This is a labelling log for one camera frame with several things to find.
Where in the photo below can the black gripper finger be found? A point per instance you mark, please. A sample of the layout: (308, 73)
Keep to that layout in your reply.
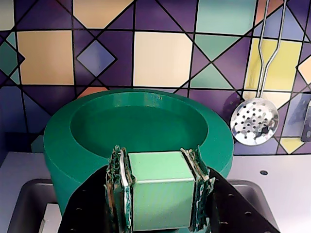
(226, 206)
(92, 201)

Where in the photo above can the green ribbed recipient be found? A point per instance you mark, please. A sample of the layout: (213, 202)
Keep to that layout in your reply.
(63, 191)

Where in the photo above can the grey toy sink basin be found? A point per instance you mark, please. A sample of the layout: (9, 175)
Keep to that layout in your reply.
(31, 206)

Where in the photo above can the blue toy kitchen unit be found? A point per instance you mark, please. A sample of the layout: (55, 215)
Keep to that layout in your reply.
(279, 167)

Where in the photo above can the steel skimmer spoon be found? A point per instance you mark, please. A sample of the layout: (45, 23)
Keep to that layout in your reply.
(236, 121)

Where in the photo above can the steel slotted spatula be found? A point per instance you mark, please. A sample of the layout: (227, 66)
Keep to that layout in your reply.
(306, 126)

